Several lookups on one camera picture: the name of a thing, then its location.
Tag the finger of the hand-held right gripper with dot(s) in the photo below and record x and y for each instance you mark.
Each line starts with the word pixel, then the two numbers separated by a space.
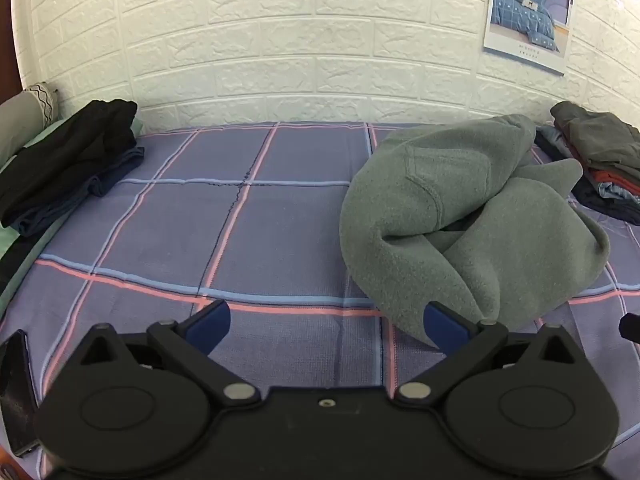
pixel 631 328

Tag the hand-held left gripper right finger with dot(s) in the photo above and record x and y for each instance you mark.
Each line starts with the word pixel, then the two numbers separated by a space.
pixel 445 331

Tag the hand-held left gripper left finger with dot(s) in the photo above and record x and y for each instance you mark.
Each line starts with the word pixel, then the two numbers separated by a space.
pixel 207 329

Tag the green fleece pants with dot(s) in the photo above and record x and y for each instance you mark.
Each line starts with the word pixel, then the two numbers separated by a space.
pixel 465 230

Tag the folded black pants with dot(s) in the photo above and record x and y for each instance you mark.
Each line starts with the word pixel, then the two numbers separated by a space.
pixel 65 160

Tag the plaid purple bed sheet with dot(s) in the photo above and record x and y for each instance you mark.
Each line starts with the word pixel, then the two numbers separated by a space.
pixel 240 240

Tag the folded dark navy garment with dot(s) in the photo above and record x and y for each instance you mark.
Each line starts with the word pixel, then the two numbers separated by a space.
pixel 607 205

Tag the folded light blue garment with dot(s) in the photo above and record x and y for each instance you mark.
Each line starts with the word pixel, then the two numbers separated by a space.
pixel 617 191

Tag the folded red garment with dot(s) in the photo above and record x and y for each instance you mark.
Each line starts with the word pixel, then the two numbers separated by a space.
pixel 612 177

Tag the black smartphone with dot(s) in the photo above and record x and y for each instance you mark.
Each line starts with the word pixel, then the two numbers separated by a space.
pixel 17 395

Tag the wavy patterned pillow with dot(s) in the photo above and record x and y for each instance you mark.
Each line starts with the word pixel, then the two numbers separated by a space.
pixel 44 100

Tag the grey pillow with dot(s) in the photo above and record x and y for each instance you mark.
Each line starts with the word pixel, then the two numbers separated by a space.
pixel 17 120

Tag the wall poster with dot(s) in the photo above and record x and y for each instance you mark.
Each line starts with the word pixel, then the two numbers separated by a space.
pixel 529 10

